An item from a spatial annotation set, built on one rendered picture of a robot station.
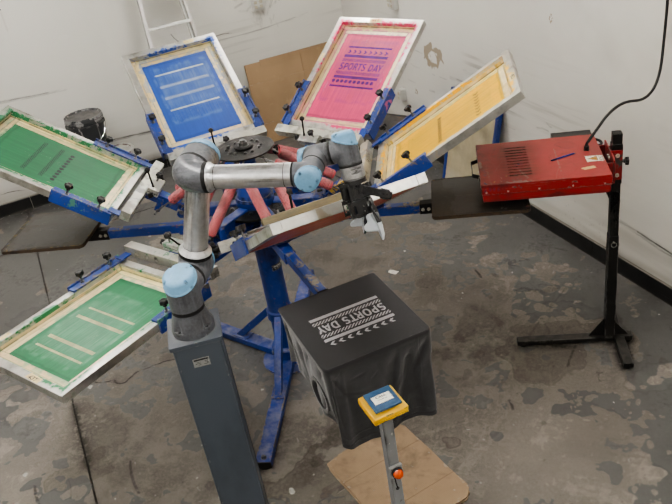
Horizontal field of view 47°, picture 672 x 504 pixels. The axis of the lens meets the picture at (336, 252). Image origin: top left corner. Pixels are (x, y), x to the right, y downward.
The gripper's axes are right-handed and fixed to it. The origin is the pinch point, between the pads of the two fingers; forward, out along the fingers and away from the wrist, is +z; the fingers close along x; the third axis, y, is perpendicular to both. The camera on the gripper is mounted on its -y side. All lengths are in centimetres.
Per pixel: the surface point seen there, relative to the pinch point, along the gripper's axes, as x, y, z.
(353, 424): -38, 14, 77
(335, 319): -53, 6, 40
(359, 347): -32, 5, 47
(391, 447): -6, 12, 75
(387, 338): -31, -6, 47
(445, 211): -99, -74, 26
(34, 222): -226, 106, -13
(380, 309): -48, -12, 42
